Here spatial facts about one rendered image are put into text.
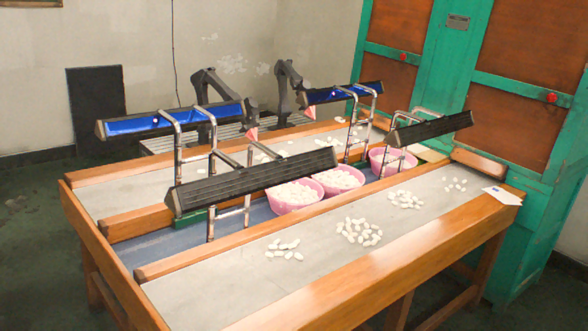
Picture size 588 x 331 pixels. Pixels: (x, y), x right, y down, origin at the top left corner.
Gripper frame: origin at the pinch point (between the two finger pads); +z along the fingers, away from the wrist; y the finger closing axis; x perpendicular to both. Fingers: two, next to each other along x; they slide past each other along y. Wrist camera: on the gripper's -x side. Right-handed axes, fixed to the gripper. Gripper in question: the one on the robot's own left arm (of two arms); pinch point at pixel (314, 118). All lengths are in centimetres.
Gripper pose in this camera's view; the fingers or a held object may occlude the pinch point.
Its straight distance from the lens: 253.8
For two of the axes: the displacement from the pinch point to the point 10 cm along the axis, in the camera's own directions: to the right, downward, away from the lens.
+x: -4.9, 4.5, 7.5
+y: 7.6, -2.0, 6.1
